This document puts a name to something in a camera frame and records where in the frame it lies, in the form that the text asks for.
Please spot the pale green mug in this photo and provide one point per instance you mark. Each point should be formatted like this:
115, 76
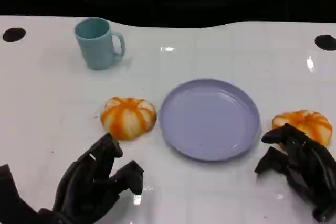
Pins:
94, 48

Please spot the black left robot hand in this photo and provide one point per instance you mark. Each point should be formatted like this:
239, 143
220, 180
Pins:
84, 182

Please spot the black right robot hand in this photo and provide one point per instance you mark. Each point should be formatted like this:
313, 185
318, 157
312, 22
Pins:
309, 166

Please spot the lilac plate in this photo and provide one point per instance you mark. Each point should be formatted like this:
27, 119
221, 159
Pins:
210, 121

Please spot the orange and white bread roll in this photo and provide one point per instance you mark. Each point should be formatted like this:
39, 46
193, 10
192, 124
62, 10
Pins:
309, 123
128, 117

